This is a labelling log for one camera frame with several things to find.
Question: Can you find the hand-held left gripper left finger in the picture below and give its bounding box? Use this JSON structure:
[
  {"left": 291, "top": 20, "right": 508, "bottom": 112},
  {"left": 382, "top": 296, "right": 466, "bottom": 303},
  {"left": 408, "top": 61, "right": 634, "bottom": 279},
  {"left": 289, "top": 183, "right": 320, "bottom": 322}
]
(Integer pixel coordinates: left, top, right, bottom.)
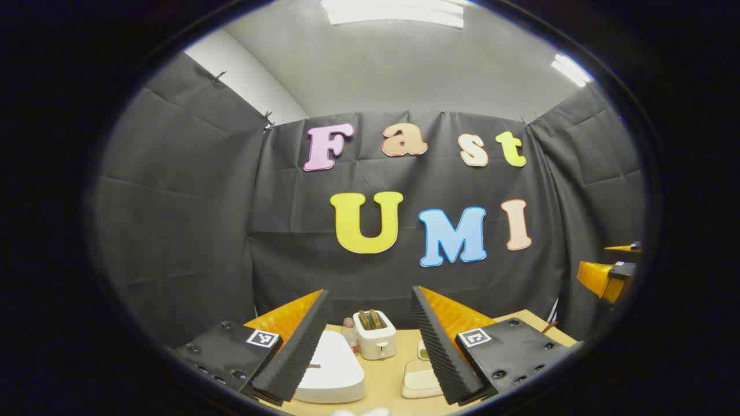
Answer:
[{"left": 173, "top": 289, "right": 333, "bottom": 407}]

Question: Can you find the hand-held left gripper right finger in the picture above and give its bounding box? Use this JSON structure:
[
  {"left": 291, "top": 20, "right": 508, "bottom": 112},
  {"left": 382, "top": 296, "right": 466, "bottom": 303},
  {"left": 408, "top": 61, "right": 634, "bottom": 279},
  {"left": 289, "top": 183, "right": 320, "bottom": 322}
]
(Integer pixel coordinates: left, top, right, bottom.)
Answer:
[{"left": 410, "top": 285, "right": 583, "bottom": 406}]

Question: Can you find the clear tray of white rice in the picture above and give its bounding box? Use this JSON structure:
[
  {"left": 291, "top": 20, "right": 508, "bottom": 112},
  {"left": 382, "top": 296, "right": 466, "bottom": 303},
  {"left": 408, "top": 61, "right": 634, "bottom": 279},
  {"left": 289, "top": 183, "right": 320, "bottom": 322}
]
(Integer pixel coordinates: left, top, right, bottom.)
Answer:
[{"left": 401, "top": 359, "right": 445, "bottom": 399}]

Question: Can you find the white rice cooker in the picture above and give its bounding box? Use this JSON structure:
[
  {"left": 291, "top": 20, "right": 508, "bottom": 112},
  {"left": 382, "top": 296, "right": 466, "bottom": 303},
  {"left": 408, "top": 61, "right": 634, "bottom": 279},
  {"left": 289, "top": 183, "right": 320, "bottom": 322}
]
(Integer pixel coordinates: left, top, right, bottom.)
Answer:
[{"left": 294, "top": 330, "right": 366, "bottom": 404}]

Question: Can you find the clear plastic water bottle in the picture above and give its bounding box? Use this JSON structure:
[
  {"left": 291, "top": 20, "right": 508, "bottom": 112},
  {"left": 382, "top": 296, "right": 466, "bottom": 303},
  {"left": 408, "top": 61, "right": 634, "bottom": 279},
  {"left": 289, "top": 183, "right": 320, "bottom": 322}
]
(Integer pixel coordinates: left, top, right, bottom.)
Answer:
[{"left": 341, "top": 317, "right": 360, "bottom": 356}]

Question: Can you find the white toaster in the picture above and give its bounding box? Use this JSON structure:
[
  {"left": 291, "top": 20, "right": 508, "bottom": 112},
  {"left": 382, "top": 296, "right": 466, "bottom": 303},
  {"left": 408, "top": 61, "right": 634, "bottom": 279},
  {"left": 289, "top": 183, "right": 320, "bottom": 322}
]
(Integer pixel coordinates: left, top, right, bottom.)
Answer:
[{"left": 353, "top": 310, "right": 397, "bottom": 361}]

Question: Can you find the small ceiling light panel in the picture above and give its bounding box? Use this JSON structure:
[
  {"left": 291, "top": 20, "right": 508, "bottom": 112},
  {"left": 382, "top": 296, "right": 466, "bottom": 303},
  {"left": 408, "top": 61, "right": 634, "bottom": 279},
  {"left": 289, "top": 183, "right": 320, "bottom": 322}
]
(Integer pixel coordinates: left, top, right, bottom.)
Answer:
[{"left": 550, "top": 54, "right": 594, "bottom": 88}]

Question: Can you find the large ceiling light panel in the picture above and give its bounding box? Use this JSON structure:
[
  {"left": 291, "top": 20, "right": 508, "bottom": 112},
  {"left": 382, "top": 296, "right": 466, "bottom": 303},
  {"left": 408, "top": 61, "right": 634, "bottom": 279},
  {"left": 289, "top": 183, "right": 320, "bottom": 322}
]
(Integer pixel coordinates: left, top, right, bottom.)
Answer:
[{"left": 321, "top": 0, "right": 465, "bottom": 28}]

